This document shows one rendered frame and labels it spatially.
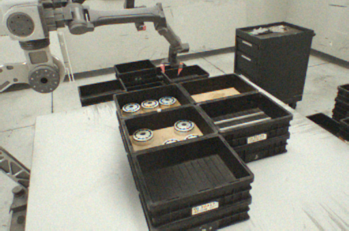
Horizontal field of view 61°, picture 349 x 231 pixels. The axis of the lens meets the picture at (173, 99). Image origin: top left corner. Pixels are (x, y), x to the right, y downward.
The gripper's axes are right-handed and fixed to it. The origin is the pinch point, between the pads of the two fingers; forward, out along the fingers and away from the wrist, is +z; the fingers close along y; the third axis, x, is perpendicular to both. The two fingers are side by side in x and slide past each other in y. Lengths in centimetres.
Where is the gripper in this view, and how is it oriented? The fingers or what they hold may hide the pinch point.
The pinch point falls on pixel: (170, 73)
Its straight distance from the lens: 195.0
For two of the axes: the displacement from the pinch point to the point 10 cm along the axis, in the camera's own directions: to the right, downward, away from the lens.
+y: -9.9, -1.5, 0.4
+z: -0.9, 7.8, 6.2
